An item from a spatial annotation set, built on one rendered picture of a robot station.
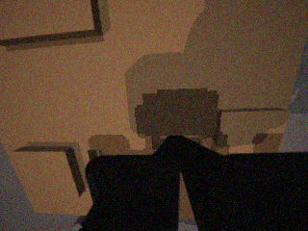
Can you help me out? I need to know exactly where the tan wooden puzzle board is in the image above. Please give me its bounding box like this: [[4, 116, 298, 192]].
[[0, 0, 308, 216]]

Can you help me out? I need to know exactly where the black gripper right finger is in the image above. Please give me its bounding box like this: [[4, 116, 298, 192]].
[[175, 136, 308, 231]]

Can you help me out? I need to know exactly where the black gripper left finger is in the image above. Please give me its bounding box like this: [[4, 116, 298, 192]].
[[85, 136, 181, 231]]

